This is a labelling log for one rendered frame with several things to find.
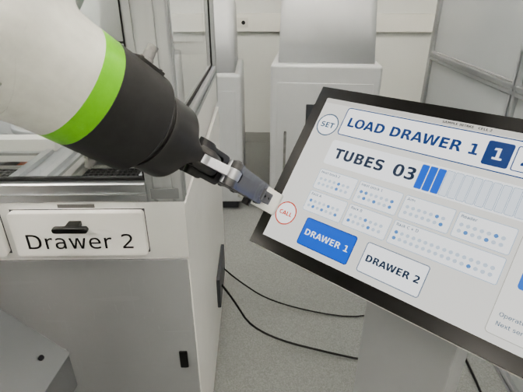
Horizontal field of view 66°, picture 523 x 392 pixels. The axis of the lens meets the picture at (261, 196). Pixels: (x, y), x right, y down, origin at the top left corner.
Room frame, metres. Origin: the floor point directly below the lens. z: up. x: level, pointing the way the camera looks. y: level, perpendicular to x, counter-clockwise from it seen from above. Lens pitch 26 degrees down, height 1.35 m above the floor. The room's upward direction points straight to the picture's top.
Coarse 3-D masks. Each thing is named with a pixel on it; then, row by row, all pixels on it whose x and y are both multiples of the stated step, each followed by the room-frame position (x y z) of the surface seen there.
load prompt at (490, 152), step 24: (360, 120) 0.66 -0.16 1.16; (384, 120) 0.64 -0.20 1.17; (408, 120) 0.62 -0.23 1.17; (384, 144) 0.61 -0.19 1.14; (408, 144) 0.59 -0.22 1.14; (432, 144) 0.57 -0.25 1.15; (456, 144) 0.55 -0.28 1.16; (480, 144) 0.53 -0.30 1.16; (504, 144) 0.52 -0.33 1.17; (480, 168) 0.51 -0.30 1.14; (504, 168) 0.50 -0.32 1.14
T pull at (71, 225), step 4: (68, 224) 0.74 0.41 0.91; (72, 224) 0.74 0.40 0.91; (76, 224) 0.74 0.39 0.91; (80, 224) 0.75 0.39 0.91; (52, 228) 0.73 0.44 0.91; (56, 228) 0.73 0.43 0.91; (60, 228) 0.73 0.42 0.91; (64, 228) 0.73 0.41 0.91; (68, 228) 0.73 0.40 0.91; (72, 228) 0.73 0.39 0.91; (76, 228) 0.73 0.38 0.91; (80, 228) 0.73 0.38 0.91; (84, 228) 0.73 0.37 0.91; (88, 228) 0.73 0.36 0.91; (52, 232) 0.72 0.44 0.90; (56, 232) 0.72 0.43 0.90; (60, 232) 0.72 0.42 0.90; (64, 232) 0.72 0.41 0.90; (68, 232) 0.72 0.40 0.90; (72, 232) 0.72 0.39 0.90; (76, 232) 0.72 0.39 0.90; (80, 232) 0.73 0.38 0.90; (84, 232) 0.73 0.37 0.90
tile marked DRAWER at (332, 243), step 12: (312, 228) 0.56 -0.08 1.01; (324, 228) 0.55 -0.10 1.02; (336, 228) 0.54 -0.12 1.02; (300, 240) 0.56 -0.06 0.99; (312, 240) 0.55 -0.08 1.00; (324, 240) 0.54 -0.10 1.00; (336, 240) 0.53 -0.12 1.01; (348, 240) 0.52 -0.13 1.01; (324, 252) 0.52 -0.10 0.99; (336, 252) 0.52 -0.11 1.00; (348, 252) 0.51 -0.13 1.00
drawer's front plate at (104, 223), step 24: (24, 216) 0.76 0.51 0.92; (48, 216) 0.76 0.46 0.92; (72, 216) 0.76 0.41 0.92; (96, 216) 0.76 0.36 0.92; (120, 216) 0.76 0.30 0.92; (144, 216) 0.78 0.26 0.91; (24, 240) 0.76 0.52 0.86; (48, 240) 0.76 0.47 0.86; (72, 240) 0.76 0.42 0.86; (96, 240) 0.76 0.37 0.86; (120, 240) 0.76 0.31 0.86; (144, 240) 0.76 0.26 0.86
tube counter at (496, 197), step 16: (400, 160) 0.57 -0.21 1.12; (416, 160) 0.56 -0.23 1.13; (400, 176) 0.56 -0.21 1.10; (416, 176) 0.54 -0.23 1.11; (432, 176) 0.53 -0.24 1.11; (448, 176) 0.52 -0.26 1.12; (464, 176) 0.51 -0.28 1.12; (432, 192) 0.52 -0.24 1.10; (448, 192) 0.51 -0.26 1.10; (464, 192) 0.50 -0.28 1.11; (480, 192) 0.49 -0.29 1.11; (496, 192) 0.48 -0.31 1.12; (512, 192) 0.47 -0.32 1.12; (480, 208) 0.47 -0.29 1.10; (496, 208) 0.46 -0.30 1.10; (512, 208) 0.45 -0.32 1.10
